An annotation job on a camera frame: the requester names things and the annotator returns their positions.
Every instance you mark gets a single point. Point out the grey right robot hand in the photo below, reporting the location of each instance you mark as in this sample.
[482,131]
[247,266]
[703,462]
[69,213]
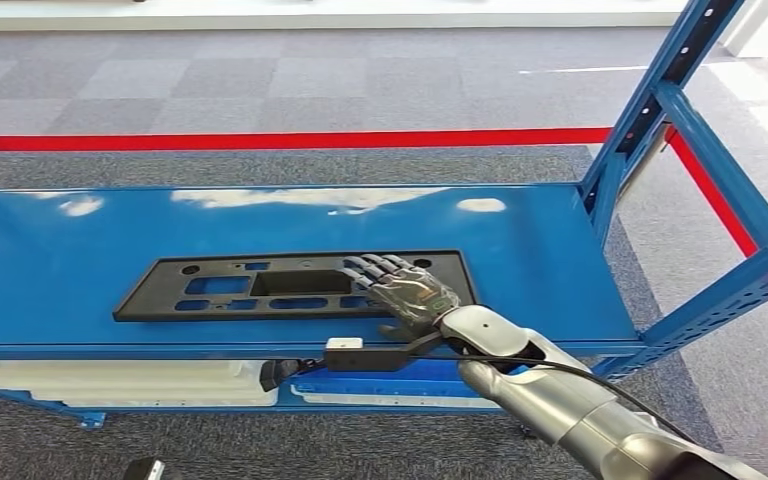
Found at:
[417,298]

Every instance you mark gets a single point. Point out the blue plastic crate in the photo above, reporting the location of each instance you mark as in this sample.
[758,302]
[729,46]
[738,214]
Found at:
[384,384]

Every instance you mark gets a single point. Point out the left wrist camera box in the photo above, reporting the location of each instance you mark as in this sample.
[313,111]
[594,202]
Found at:
[144,469]

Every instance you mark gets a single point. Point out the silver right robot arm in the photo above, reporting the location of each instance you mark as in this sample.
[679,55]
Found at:
[556,404]

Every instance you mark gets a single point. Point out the red barrier belt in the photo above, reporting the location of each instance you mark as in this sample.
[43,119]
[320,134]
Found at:
[291,140]

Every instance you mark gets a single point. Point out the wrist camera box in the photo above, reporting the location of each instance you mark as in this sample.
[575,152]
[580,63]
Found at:
[144,469]
[364,359]

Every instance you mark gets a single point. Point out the black plastic panel part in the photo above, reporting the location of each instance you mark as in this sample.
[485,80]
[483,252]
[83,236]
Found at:
[152,291]

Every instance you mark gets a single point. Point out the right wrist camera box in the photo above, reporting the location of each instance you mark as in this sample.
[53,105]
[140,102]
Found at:
[364,359]

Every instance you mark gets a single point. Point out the blue metal shelf rack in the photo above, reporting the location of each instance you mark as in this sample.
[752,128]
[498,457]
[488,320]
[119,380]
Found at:
[59,265]

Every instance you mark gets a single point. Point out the black bracket part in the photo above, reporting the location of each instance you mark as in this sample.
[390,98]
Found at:
[278,374]

